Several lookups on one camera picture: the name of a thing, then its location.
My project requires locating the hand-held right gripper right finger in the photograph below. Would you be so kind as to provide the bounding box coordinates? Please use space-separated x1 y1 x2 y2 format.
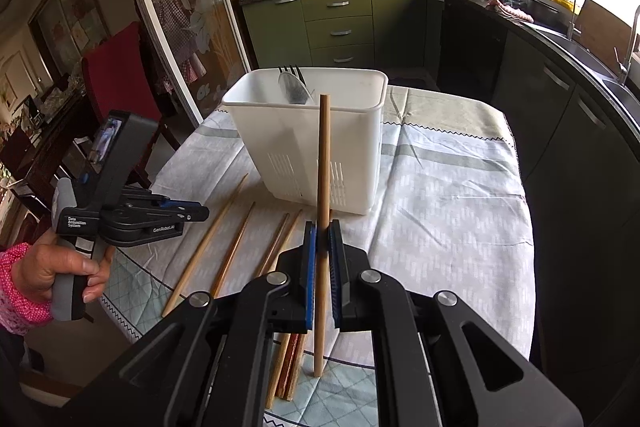
327 219 584 427

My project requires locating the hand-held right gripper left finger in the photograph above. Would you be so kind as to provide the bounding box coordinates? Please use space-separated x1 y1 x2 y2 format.
55 219 317 427

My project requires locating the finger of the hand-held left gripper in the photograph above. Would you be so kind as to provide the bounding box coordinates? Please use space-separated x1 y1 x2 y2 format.
145 204 210 224
120 189 196 210

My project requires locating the white plastic utensil holder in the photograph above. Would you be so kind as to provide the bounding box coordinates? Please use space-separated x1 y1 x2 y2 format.
221 68 390 216

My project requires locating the person's left forearm pink sleeve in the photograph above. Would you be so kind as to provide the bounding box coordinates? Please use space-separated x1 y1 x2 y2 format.
0 242 54 334

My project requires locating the person's left hand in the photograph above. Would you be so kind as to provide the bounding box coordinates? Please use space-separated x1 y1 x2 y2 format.
17 232 112 308

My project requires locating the red upholstered chair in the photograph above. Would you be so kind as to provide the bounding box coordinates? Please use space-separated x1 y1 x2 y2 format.
81 21 182 188

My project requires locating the white patterned tablecloth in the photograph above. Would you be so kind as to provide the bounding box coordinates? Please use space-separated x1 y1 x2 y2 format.
100 84 537 360

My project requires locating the floral glass sliding door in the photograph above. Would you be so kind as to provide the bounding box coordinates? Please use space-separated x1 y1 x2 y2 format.
116 0 252 124

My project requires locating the metal spoon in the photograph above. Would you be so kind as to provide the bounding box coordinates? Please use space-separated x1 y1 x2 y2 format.
277 72 314 106

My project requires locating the green base cabinet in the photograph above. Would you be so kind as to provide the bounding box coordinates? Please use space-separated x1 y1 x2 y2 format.
241 0 429 70

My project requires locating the dark base cabinet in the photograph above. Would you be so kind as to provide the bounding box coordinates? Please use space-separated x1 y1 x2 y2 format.
425 0 640 408

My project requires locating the pink cloth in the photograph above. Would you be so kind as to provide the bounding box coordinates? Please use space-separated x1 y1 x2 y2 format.
484 0 535 24

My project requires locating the steel double sink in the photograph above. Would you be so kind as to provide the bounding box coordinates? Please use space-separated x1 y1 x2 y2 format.
537 26 640 110

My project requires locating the dark metal pot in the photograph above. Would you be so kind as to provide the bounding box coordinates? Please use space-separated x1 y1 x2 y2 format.
527 0 562 21

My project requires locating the small chrome faucet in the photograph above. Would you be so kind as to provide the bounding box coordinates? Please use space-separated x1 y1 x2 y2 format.
553 0 582 40

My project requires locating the wooden cutting board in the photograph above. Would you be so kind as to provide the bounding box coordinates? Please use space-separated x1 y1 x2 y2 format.
579 0 634 64

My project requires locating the tall chrome faucet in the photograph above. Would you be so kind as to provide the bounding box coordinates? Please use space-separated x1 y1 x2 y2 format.
614 4 640 86

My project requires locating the framed wall panel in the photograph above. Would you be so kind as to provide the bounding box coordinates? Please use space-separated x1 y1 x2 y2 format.
27 0 112 68

